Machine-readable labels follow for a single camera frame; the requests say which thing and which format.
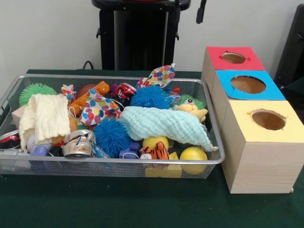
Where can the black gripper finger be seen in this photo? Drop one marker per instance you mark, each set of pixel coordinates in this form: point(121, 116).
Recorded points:
point(201, 14)

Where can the colourful dotted cloth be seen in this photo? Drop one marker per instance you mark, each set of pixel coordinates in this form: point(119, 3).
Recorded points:
point(95, 111)
point(159, 76)

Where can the wooden box with three holes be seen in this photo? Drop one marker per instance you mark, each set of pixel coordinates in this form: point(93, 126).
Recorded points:
point(261, 166)

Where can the shallow clear mesh bin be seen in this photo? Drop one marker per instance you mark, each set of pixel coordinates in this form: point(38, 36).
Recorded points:
point(71, 166)

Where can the green spiky monster toy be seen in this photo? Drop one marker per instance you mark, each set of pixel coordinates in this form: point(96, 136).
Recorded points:
point(198, 102)

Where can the black upright panel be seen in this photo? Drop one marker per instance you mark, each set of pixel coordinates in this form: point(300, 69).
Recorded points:
point(293, 47)

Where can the blue spiky rubber ball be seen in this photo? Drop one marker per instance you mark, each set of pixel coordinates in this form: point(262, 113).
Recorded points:
point(148, 97)
point(111, 137)

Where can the light blue waffle cloth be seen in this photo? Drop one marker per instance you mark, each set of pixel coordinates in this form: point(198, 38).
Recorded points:
point(161, 123)

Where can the dark green table cloth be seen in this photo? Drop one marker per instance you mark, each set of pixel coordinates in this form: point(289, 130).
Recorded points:
point(297, 92)
point(118, 202)

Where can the yellow smooth ball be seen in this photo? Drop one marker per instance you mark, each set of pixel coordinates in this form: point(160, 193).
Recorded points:
point(193, 156)

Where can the orange tiger plush toy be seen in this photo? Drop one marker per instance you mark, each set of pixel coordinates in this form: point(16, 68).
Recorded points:
point(158, 152)

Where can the green spiky rubber ball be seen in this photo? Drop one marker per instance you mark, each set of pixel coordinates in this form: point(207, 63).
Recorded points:
point(35, 90)

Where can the cream waffle cloth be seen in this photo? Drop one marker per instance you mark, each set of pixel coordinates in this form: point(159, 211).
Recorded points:
point(45, 116)

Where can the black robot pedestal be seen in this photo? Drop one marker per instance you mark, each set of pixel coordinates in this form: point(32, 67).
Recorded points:
point(142, 42)

